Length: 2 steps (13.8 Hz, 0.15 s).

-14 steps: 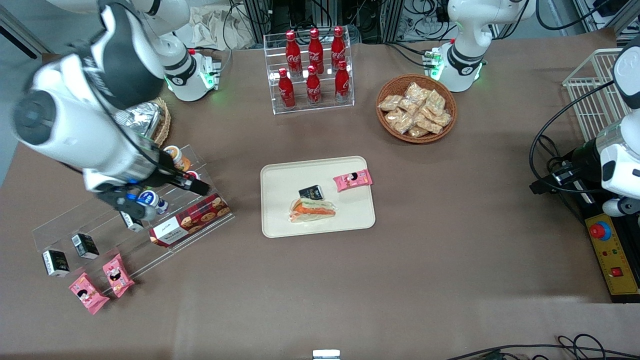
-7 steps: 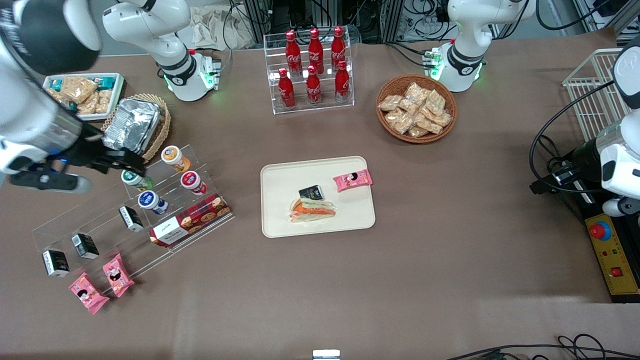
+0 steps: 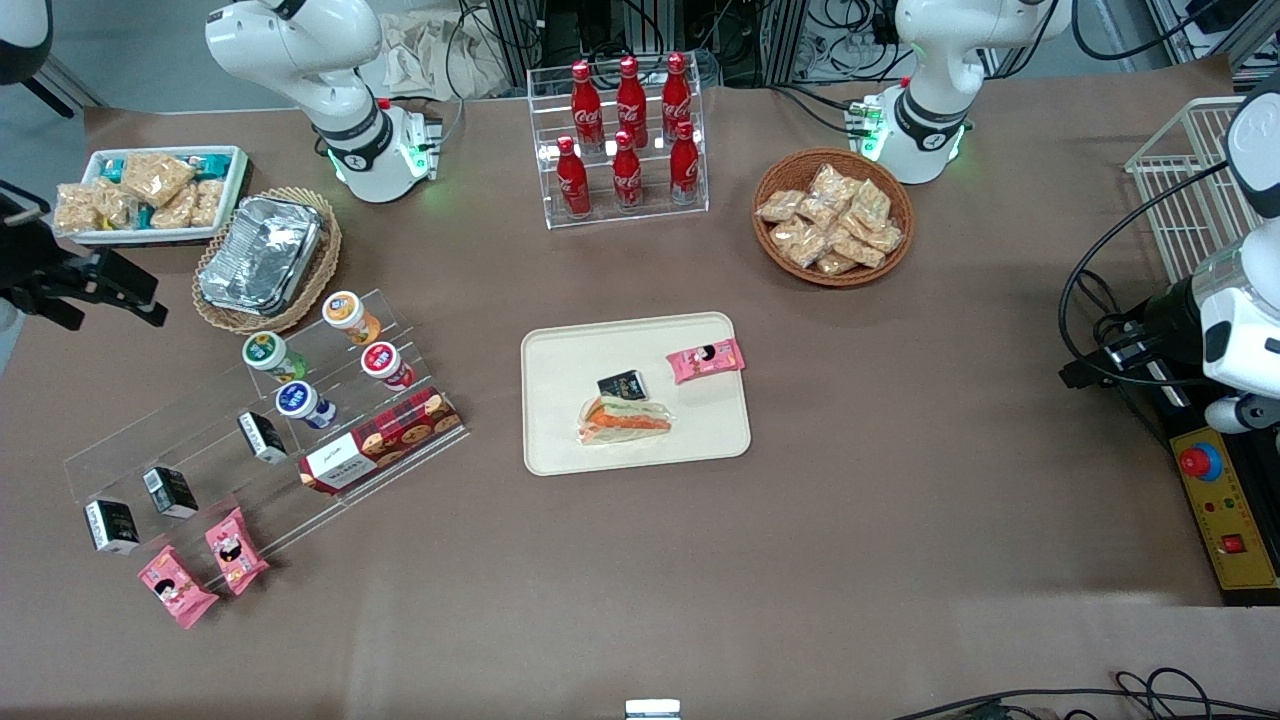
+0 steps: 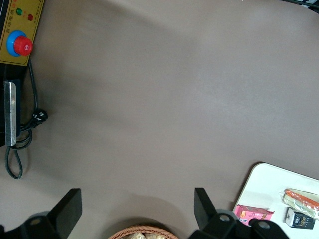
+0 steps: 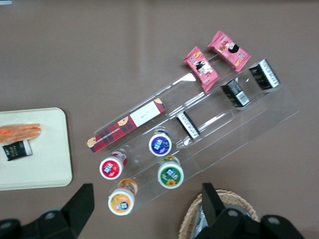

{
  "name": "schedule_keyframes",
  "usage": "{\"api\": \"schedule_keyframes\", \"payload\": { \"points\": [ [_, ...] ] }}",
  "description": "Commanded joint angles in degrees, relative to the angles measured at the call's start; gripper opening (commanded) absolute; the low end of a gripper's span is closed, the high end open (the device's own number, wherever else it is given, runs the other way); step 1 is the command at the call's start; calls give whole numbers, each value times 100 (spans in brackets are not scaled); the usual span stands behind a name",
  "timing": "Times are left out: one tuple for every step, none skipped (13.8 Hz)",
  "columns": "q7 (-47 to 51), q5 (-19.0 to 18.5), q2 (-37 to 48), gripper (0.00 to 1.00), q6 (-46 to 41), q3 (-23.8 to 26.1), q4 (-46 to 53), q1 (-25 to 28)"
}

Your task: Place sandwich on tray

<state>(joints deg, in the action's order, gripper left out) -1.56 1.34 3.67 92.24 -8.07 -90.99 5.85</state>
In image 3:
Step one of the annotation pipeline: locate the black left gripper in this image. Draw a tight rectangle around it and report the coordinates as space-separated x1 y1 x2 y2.
1058 282 1206 393

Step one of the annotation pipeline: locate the yellow emergency stop box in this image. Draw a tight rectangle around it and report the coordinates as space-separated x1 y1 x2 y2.
1168 425 1280 595

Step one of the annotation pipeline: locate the green lid yogurt cup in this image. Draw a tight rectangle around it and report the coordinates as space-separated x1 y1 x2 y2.
242 331 309 383

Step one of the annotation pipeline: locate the plastic triangle sandwich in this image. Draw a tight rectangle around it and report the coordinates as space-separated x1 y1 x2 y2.
577 393 674 447

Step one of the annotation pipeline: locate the pink snack pack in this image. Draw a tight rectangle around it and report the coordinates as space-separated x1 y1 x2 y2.
204 507 271 597
667 338 747 386
137 545 220 630

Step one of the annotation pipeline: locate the blue lid yogurt cup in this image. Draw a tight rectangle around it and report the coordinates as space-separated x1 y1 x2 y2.
275 380 338 431

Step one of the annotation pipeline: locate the oval wicker basket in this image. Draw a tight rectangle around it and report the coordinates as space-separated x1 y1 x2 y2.
191 186 343 336

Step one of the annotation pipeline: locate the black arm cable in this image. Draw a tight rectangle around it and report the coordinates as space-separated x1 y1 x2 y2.
1057 160 1233 389

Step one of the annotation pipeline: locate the white wire basket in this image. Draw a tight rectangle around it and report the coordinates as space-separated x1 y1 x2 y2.
1125 97 1263 286

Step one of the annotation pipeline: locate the beige rectangular tray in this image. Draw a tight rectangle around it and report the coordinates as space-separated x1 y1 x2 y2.
520 312 753 477

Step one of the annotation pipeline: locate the clear acrylic bottle rack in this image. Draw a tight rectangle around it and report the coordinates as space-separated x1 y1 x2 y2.
527 62 710 231

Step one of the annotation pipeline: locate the orange lid yogurt cup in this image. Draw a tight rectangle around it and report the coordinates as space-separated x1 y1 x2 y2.
321 290 383 347

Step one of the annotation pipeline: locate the white rectangular bin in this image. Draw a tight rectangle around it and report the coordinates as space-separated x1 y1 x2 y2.
52 145 251 249

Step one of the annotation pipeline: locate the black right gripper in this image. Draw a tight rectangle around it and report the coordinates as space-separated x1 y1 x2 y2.
0 222 170 333

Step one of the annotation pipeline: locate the red cola bottle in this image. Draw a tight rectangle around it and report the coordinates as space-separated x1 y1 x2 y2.
612 130 645 211
662 52 693 141
616 55 649 151
556 136 593 219
669 120 701 206
570 60 604 153

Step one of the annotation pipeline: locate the red lid yogurt cup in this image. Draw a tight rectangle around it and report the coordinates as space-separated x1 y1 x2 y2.
360 341 416 391

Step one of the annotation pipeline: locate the round wicker bowl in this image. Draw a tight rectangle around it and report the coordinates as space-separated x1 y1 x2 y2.
752 148 916 289

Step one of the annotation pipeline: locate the aluminium equipment frame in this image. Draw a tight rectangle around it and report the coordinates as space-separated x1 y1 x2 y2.
460 0 901 89

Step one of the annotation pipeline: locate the beige crumpled cloth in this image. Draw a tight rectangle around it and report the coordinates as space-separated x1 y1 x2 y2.
376 10 513 101

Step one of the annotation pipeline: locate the clear acrylic stepped shelf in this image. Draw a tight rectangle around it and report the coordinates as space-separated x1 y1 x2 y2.
63 288 471 593

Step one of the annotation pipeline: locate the red plaid cookie box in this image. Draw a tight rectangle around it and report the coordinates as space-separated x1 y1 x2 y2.
298 388 464 496

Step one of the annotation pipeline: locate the silver foil container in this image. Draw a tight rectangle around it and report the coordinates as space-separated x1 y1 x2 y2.
198 195 324 318

